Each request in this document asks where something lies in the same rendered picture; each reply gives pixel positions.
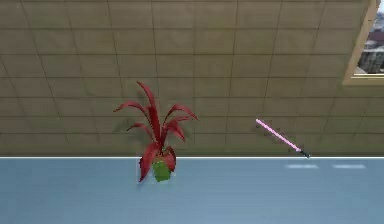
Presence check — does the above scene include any window with pale wooden frame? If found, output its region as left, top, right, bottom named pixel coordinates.
left=342, top=0, right=384, bottom=86

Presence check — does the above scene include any pink stick with black handle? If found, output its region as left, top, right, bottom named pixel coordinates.
left=255, top=118, right=311, bottom=159

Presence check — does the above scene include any red leafed house plant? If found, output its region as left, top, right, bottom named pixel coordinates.
left=113, top=80, right=199, bottom=184

